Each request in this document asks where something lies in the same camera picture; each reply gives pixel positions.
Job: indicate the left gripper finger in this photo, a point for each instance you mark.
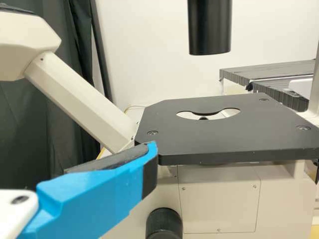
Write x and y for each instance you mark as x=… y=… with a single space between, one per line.
x=94 y=199

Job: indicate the cream microscope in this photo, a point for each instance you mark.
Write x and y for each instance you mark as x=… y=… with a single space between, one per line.
x=224 y=129

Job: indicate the black platform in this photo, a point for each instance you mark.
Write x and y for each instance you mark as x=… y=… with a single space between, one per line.
x=269 y=71
x=274 y=93

